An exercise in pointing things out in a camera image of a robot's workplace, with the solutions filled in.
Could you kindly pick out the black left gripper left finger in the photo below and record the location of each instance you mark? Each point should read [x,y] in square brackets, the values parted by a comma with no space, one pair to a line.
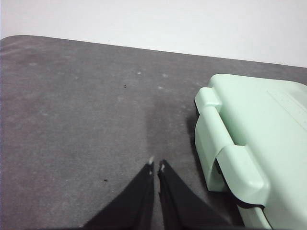
[134,203]

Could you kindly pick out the mint green breakfast machine base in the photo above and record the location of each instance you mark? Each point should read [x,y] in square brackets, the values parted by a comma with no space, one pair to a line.
[208,143]

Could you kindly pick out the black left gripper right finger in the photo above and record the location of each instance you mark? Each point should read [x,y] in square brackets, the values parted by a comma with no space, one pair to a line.
[180,206]

